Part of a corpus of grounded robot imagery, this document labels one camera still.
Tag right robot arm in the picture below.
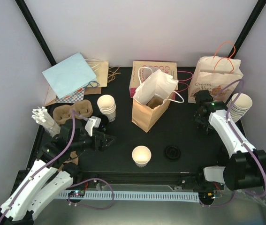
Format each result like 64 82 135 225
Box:
194 90 266 191

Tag yellow flat paper bag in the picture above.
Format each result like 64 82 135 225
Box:
86 58 109 87

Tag black front rail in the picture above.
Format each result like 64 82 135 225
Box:
76 171 208 188

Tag kraft bag with white handles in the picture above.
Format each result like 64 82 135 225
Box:
132 67 184 132

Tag right stack of paper cups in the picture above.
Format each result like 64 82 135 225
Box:
227 93 252 123

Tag light blue cable duct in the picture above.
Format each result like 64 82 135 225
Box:
56 190 199 203

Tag light blue paper bag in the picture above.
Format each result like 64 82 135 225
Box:
42 52 99 98

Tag front purple cable loop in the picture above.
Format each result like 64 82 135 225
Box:
66 178 115 210

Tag left black frame post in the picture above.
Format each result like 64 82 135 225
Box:
15 0 57 66

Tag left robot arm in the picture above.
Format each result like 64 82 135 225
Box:
0 120 116 225

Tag black frame post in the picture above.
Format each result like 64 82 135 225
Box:
15 0 57 66
228 0 266 59

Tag small circuit board left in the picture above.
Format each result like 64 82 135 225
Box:
68 190 85 198

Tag left stack of paper cups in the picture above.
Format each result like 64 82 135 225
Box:
97 95 116 122

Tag cream bear paper bag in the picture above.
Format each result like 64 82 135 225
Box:
188 41 244 104

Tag small circuit board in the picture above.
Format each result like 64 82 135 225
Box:
68 190 85 198
198 190 224 201

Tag single white paper cup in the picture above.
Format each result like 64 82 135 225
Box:
132 146 152 167

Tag pink cakes paper bag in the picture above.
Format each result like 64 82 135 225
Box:
129 61 193 98

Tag stack of paper cups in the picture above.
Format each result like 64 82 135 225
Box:
97 95 116 122
227 93 252 123

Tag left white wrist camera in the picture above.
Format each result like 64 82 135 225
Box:
84 116 101 136

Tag two-cup pulp carrier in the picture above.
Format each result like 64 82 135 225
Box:
53 100 93 125

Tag right black frame post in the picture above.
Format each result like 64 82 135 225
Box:
228 0 266 59

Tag small circuit board right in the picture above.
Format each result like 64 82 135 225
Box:
198 190 224 201

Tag stack of black lids left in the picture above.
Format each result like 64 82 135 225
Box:
97 114 110 134

